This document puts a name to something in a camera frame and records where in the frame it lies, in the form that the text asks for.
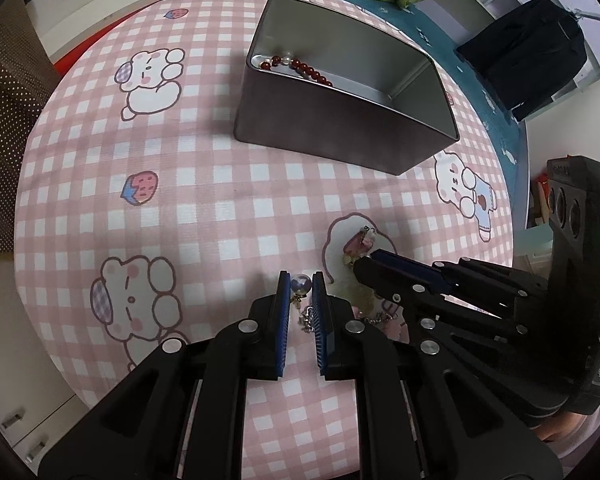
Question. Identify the black hanging coat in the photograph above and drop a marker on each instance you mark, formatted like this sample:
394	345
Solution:
530	50

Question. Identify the white step board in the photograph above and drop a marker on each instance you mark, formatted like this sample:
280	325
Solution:
80	10

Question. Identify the white low cabinet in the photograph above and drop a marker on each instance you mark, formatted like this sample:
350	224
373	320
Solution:
20	360

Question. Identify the person's right forearm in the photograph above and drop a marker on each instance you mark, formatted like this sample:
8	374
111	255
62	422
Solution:
565	430

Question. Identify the brown dotted cloth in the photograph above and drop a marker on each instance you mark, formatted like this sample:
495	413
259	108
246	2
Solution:
10	110

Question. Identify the pink checked bear tablecloth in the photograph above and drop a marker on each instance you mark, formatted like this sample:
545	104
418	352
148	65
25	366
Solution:
205	210

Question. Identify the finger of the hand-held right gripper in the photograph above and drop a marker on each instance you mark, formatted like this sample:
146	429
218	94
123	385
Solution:
410	270
380	280

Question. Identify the grey metal tin box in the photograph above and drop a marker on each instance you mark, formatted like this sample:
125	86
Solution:
330	125

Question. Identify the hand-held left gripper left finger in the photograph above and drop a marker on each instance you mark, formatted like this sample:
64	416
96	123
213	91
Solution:
280	320

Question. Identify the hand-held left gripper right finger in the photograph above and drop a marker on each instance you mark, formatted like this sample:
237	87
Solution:
320	320

